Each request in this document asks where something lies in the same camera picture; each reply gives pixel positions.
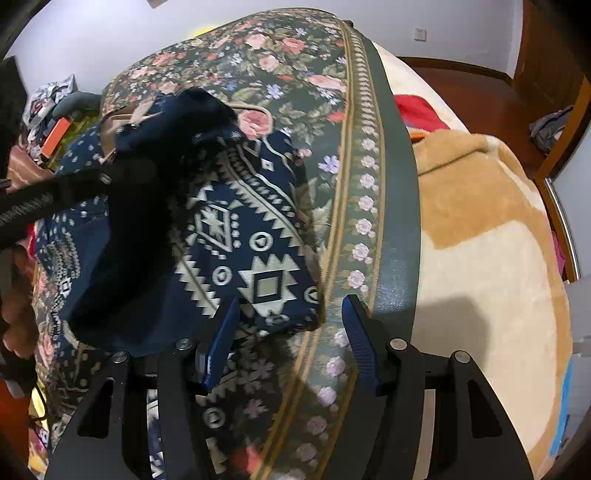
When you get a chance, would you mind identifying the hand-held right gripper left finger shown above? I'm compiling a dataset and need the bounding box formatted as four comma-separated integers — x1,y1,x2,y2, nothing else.
46,298,241,480

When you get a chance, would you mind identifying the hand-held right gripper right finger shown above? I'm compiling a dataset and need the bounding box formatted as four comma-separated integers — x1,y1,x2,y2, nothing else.
342,294,536,480

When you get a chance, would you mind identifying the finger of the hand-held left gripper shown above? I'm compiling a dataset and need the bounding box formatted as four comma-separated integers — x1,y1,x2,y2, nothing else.
48,168,122,210

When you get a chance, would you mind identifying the navy patterned hoodie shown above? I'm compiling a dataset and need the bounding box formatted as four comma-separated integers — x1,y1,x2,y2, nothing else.
30,88,324,480

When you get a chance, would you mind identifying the person's left hand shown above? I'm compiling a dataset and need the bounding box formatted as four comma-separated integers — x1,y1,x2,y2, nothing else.
0,249,38,363

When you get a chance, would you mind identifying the orange box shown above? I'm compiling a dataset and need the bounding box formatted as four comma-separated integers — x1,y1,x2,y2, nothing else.
39,117,72,160

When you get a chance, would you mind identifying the printed gift bag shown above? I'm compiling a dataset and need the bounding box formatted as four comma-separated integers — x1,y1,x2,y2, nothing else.
23,74,79,139

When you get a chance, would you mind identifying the black panel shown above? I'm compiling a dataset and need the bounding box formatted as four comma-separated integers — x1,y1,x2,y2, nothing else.
0,55,29,183

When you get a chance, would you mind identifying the cream and tan plush blanket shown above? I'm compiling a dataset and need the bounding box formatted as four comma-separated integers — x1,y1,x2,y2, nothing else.
369,41,575,480

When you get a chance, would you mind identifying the dark floral blanket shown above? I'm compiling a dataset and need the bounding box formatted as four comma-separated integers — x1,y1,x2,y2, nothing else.
28,7,421,480

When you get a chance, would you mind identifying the red cloth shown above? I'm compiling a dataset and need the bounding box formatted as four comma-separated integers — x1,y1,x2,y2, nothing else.
394,93,451,133

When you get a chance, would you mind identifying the grey backpack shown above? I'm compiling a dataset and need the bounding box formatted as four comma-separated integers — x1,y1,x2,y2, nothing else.
529,105,575,155

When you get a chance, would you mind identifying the wooden bed frame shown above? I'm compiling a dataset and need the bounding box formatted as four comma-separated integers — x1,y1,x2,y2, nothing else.
542,178,581,283

